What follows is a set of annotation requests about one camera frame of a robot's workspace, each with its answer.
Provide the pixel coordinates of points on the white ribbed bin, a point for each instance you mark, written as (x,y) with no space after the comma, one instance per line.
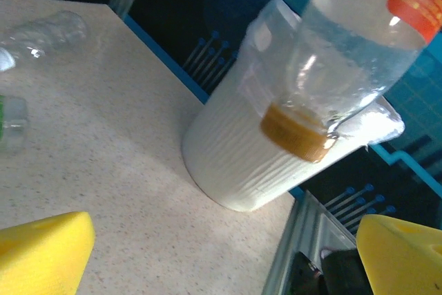
(241,157)

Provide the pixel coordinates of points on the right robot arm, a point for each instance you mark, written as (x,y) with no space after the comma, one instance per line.
(338,274)

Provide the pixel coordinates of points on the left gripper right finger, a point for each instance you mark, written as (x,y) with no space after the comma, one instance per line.
(407,267)

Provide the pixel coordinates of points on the clear ribbed bottle white cap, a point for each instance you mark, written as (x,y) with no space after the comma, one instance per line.
(52,32)

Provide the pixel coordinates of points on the green label clear bottle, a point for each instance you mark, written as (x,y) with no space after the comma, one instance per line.
(14,125)

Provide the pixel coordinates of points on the aluminium front rail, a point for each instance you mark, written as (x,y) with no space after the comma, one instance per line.
(304,226)

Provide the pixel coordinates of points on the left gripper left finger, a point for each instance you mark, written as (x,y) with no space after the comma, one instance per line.
(38,264)

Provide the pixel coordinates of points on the clear plastic bin liner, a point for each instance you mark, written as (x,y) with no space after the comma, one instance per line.
(266,32)

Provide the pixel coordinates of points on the orange label bottle gold cap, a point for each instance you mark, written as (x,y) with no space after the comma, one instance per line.
(345,67)

